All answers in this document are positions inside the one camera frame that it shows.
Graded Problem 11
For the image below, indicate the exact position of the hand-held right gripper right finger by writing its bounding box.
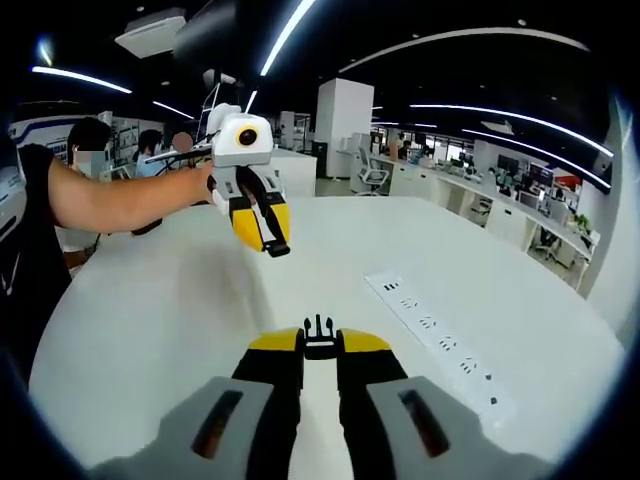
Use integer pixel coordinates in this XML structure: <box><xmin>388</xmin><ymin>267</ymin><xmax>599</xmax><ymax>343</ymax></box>
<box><xmin>335</xmin><ymin>327</ymin><xmax>556</xmax><ymax>480</ymax></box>

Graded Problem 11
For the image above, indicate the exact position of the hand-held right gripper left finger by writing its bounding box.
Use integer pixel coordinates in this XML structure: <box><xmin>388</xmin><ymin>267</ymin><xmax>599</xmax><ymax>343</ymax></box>
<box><xmin>89</xmin><ymin>327</ymin><xmax>306</xmax><ymax>480</ymax></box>

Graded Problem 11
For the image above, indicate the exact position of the black plastic buckle pronged part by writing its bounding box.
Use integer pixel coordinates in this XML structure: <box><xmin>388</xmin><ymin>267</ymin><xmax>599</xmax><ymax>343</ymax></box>
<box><xmin>303</xmin><ymin>314</ymin><xmax>337</xmax><ymax>361</ymax></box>

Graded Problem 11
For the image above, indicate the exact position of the person's left hand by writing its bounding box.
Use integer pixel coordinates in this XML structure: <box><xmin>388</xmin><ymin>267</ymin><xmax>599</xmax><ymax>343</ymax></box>
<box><xmin>188</xmin><ymin>162</ymin><xmax>217</xmax><ymax>206</ymax></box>

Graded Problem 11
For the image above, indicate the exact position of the white office chair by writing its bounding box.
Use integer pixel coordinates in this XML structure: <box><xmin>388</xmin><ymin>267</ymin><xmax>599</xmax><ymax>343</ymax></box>
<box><xmin>357</xmin><ymin>149</ymin><xmax>392</xmax><ymax>197</ymax></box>

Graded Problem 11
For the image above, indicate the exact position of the white square pillar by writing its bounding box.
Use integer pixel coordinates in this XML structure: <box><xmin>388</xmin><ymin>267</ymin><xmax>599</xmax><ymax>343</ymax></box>
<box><xmin>315</xmin><ymin>77</ymin><xmax>375</xmax><ymax>182</ymax></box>

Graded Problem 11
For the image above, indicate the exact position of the white power strip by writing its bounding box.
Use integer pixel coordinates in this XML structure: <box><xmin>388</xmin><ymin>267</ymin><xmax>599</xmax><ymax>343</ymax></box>
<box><xmin>363</xmin><ymin>272</ymin><xmax>521</xmax><ymax>429</ymax></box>

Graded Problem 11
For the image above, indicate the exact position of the straight ceiling light strip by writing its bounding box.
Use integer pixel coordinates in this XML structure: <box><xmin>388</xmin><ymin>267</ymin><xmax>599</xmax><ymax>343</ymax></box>
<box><xmin>259</xmin><ymin>0</ymin><xmax>319</xmax><ymax>77</ymax></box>
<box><xmin>30</xmin><ymin>65</ymin><xmax>132</xmax><ymax>95</ymax></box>
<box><xmin>409</xmin><ymin>103</ymin><xmax>615</xmax><ymax>157</ymax></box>

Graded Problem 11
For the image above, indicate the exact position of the ceiling air conditioner unit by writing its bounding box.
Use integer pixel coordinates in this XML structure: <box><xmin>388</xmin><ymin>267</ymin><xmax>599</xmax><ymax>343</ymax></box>
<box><xmin>114</xmin><ymin>13</ymin><xmax>187</xmax><ymax>60</ymax></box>

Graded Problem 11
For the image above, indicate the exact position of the person's black shirt torso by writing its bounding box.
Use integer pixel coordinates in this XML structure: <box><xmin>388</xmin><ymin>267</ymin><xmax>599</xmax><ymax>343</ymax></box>
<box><xmin>0</xmin><ymin>143</ymin><xmax>74</xmax><ymax>381</ymax></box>

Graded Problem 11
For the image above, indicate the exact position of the white office desk row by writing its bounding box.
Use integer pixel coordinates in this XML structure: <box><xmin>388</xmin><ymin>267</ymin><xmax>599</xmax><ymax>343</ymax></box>
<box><xmin>389</xmin><ymin>159</ymin><xmax>601</xmax><ymax>296</ymax></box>

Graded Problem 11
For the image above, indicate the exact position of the white chest-worn device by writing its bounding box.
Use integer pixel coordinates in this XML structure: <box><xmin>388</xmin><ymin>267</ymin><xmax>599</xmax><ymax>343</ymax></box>
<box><xmin>0</xmin><ymin>162</ymin><xmax>27</xmax><ymax>241</ymax></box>

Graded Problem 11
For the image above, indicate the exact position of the curved ceiling light strip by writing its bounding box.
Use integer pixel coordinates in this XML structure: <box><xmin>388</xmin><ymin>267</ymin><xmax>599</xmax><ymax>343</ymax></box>
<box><xmin>352</xmin><ymin>27</ymin><xmax>591</xmax><ymax>74</ymax></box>

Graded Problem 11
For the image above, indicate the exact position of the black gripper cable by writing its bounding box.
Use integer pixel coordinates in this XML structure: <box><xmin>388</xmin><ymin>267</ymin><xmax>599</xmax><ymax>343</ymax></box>
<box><xmin>143</xmin><ymin>148</ymin><xmax>215</xmax><ymax>164</ymax></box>

